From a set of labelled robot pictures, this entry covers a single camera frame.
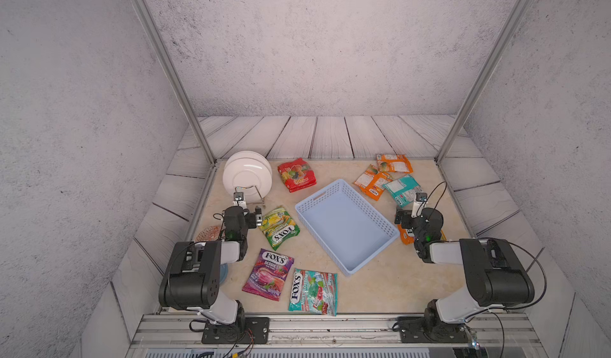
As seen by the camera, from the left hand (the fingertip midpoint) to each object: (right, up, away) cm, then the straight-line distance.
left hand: (248, 206), depth 95 cm
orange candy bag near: (+53, +9, +16) cm, 56 cm away
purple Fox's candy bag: (+10, -22, -12) cm, 27 cm away
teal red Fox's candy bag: (+26, -26, -15) cm, 40 cm away
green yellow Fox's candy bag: (+12, -8, +1) cm, 14 cm away
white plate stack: (+1, +13, 0) cm, 13 cm away
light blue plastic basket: (+40, -9, +2) cm, 41 cm away
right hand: (+64, +1, -1) cm, 64 cm away
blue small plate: (-5, -20, -13) cm, 24 cm away
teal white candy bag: (+65, +6, +11) cm, 66 cm away
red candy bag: (+18, +12, +16) cm, 27 cm away
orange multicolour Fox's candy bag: (+62, -11, -2) cm, 63 cm away
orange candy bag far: (+66, +19, +24) cm, 72 cm away
